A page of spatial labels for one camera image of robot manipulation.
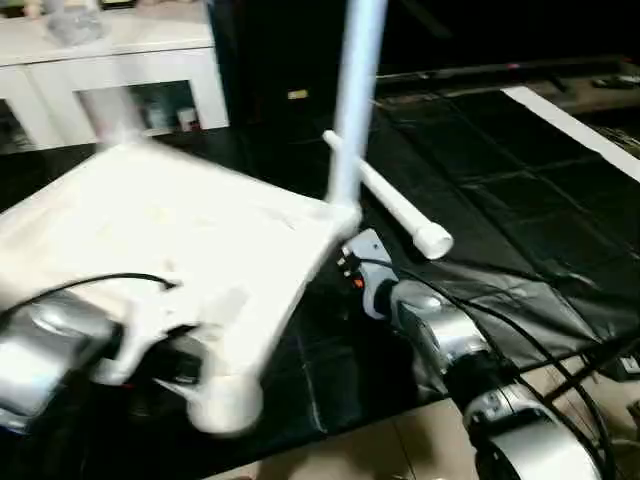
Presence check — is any white plastic table top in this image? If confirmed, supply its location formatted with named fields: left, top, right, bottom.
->
left=0, top=140, right=363, bottom=438

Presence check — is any black work mat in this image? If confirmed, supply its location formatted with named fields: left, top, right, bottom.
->
left=0, top=85, right=640, bottom=451

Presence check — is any crumpled black plastic sheet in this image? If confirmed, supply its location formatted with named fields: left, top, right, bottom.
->
left=330, top=95, right=640, bottom=401

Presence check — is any dark low furniture silver edge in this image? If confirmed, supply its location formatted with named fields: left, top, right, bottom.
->
left=375, top=58, right=640, bottom=98

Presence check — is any white cabinet with glass doors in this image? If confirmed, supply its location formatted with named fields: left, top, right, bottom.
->
left=0, top=0, right=231, bottom=153

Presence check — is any black remote control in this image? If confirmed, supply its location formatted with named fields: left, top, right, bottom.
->
left=590, top=75, right=640, bottom=92

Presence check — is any grey bundle of small items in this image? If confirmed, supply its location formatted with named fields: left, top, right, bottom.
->
left=45, top=5, right=106, bottom=46

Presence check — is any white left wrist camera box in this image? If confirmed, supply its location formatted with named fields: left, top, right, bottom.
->
left=95, top=290, right=251, bottom=389

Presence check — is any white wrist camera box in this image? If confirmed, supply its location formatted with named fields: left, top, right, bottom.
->
left=95, top=290, right=251, bottom=389
left=340, top=228, right=389, bottom=277

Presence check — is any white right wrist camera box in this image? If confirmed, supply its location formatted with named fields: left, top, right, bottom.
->
left=340, top=228, right=389, bottom=277

